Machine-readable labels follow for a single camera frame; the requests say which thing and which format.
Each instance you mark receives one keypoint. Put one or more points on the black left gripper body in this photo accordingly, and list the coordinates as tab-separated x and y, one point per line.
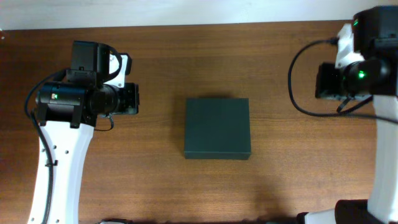
128	100

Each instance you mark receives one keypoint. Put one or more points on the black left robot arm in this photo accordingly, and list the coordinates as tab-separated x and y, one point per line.
68	104

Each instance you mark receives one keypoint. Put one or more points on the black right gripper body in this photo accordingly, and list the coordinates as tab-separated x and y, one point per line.
329	85

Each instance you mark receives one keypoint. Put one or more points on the black box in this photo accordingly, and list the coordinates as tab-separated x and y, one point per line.
217	128

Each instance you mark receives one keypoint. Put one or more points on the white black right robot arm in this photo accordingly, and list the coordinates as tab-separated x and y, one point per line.
364	79

